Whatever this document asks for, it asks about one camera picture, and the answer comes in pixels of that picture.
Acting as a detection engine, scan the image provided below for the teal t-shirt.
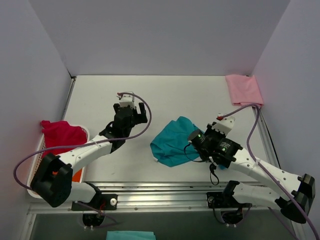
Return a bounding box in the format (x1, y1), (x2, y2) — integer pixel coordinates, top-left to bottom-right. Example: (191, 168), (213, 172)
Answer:
(150, 116), (204, 168)

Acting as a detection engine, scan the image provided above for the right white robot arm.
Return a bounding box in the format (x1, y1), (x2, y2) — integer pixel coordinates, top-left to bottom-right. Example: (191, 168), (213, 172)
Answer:
(187, 117), (316, 224)

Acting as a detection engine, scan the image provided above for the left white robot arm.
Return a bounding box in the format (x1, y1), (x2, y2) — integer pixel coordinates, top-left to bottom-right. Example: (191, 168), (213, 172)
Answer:
(30, 102), (152, 210)

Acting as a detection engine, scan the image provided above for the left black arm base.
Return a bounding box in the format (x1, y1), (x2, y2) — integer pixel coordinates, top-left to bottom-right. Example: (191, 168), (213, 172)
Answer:
(70, 182), (118, 212)

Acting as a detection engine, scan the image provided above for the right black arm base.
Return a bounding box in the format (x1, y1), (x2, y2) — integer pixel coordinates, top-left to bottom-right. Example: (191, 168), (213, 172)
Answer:
(206, 180), (252, 209)

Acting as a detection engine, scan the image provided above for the folded pink t-shirt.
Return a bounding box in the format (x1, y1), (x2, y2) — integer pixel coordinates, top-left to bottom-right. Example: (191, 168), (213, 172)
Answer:
(224, 74), (264, 107)

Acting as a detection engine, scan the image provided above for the crimson red t-shirt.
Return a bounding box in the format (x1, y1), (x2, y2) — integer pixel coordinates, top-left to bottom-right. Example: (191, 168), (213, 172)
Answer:
(40, 120), (88, 148)

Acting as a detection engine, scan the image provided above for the orange t-shirt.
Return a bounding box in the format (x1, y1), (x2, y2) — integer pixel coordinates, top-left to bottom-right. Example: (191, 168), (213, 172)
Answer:
(72, 168), (83, 183)

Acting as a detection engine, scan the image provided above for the white perforated basket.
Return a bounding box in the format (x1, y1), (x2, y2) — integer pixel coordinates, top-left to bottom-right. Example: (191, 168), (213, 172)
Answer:
(27, 125), (90, 200)

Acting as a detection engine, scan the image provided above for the teal folded cloth bottom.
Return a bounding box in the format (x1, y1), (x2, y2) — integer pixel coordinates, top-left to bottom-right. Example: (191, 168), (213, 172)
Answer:
(106, 230), (156, 240)

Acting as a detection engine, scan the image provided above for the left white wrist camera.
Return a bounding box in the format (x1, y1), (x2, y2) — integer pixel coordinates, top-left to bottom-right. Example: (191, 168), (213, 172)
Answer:
(117, 92), (136, 109)

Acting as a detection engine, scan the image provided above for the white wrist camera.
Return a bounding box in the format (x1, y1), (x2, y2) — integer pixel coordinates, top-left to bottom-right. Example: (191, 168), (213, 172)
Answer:
(211, 115), (236, 136)
(117, 92), (136, 109)

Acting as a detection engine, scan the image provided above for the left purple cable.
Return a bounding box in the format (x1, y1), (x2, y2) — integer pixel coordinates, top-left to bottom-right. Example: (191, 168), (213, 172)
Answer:
(13, 91), (153, 191)

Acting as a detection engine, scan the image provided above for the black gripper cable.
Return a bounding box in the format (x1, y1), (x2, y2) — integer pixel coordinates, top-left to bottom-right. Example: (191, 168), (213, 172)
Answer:
(183, 142), (220, 186)

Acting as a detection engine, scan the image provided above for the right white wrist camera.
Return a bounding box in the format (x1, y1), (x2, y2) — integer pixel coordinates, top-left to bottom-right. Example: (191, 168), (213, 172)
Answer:
(211, 115), (236, 136)

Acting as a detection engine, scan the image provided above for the aluminium mounting rail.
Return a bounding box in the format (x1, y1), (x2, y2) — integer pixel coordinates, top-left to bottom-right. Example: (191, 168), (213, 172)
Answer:
(26, 181), (301, 216)

